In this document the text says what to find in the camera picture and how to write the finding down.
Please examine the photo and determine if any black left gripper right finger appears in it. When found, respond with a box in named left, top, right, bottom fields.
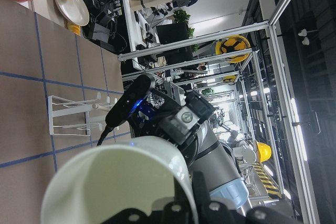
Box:
left=192, top=171, right=297, bottom=224

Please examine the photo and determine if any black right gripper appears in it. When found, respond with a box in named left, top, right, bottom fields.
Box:
left=130, top=90, right=215, bottom=166

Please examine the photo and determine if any cream plate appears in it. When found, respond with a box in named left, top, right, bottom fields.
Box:
left=55, top=0, right=90, bottom=26

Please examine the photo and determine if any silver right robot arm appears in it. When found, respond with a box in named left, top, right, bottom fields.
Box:
left=128, top=90, right=249, bottom=210

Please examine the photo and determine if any white plastic cup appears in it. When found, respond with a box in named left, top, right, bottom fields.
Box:
left=40, top=136, right=198, bottom=223

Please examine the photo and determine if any yellow banana toy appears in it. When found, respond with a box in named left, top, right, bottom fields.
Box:
left=67, top=22, right=81, bottom=35

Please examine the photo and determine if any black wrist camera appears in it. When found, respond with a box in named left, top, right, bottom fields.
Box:
left=105, top=73, right=155, bottom=129

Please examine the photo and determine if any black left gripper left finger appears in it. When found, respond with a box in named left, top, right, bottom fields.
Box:
left=102, top=176, right=194, bottom=223

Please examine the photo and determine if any white wire cup rack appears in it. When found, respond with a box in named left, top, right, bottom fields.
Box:
left=47, top=92, right=118, bottom=136

